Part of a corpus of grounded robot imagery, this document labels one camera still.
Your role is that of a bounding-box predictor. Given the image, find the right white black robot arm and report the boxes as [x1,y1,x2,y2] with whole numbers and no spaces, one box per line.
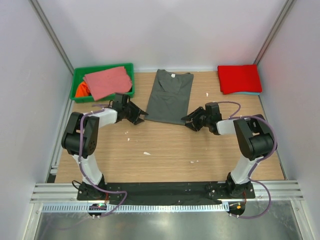
[181,102,278,199]

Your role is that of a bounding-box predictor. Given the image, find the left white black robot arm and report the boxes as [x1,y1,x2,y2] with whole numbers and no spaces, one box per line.
[61,93,148,200]

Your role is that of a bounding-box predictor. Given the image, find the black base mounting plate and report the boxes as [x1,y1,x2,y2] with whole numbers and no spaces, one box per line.
[76,181,256,206]

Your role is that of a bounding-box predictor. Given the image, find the orange t shirt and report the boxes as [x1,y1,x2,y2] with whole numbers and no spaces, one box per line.
[75,81,91,98]

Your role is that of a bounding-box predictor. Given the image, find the red folded t shirt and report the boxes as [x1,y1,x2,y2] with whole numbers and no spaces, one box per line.
[217,64,263,95]

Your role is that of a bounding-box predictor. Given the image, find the light blue folded t shirt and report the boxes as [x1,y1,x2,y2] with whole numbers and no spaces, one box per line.
[234,91,260,96]

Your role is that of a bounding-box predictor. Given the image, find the grey t shirt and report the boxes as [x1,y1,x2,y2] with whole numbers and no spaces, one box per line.
[144,69,194,126]

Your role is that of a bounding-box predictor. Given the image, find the pink folded t shirt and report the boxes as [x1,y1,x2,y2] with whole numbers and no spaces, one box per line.
[83,66,133,101]

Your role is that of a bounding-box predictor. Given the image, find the white slotted cable duct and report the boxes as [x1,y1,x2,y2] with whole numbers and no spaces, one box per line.
[41,202,229,214]

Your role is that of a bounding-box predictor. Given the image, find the aluminium frame rail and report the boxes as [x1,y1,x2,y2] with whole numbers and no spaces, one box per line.
[29,182,81,204]

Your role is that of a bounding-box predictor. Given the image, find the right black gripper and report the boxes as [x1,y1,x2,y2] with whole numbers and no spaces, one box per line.
[182,106,211,132]

